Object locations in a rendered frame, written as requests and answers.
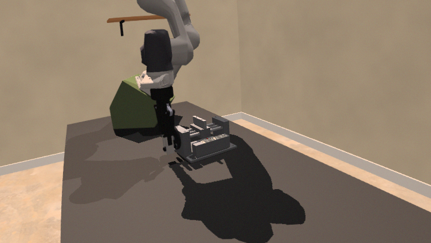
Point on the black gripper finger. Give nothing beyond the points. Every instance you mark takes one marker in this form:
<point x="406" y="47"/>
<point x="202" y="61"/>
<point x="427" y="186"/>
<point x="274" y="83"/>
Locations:
<point x="160" y="121"/>
<point x="168" y="124"/>

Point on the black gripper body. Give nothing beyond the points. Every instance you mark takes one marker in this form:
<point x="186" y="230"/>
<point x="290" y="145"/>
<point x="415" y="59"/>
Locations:
<point x="163" y="95"/>

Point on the grey bench vise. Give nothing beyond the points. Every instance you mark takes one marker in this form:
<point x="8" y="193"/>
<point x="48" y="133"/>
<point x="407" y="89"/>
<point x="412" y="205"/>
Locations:
<point x="209" y="145"/>

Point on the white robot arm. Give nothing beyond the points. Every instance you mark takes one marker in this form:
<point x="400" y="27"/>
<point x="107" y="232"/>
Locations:
<point x="158" y="48"/>

